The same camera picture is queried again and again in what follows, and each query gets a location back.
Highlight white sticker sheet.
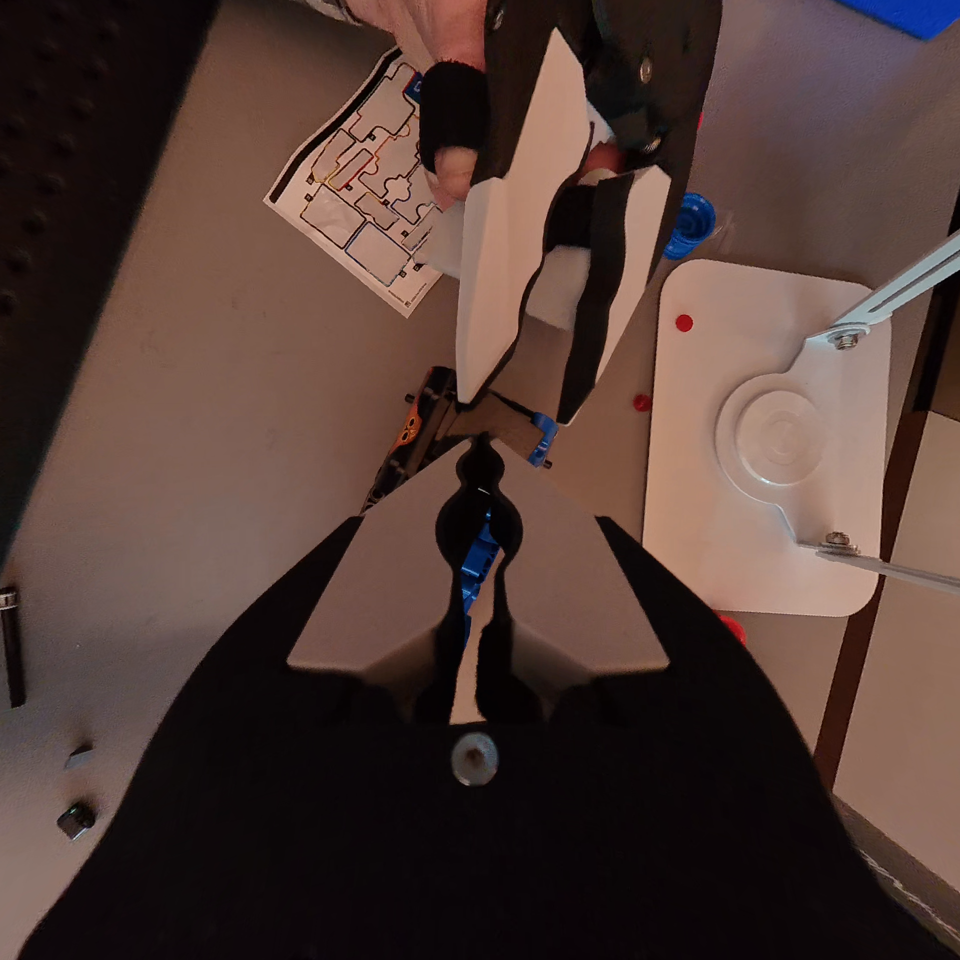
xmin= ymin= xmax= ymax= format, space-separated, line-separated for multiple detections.
xmin=266 ymin=50 xmax=469 ymax=319

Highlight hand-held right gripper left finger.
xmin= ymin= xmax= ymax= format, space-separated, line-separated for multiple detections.
xmin=288 ymin=435 xmax=481 ymax=721

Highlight blue wheel hub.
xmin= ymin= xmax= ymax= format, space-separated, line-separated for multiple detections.
xmin=665 ymin=192 xmax=718 ymax=261

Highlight dark perforated panel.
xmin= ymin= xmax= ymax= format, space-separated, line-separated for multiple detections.
xmin=0 ymin=0 xmax=219 ymax=556

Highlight person's left hand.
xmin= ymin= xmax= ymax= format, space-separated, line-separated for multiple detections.
xmin=353 ymin=0 xmax=496 ymax=211

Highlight grey desk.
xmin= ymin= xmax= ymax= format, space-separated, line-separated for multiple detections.
xmin=0 ymin=0 xmax=960 ymax=960

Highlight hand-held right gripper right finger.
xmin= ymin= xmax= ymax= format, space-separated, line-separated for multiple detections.
xmin=483 ymin=440 xmax=669 ymax=721

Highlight blue storage bin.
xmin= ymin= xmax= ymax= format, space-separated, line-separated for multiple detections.
xmin=840 ymin=0 xmax=960 ymax=42

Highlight blue black brick truck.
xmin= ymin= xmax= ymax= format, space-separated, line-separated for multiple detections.
xmin=360 ymin=365 xmax=564 ymax=631

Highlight scattered small brick pieces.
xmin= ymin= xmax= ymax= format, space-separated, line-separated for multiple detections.
xmin=57 ymin=743 xmax=100 ymax=841

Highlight dark axle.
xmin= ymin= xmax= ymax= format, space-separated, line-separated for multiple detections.
xmin=0 ymin=588 xmax=27 ymax=709

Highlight white book stand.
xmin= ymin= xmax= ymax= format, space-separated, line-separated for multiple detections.
xmin=642 ymin=233 xmax=960 ymax=619

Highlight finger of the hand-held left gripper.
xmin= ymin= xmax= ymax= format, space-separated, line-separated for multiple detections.
xmin=555 ymin=162 xmax=673 ymax=426
xmin=455 ymin=27 xmax=597 ymax=406

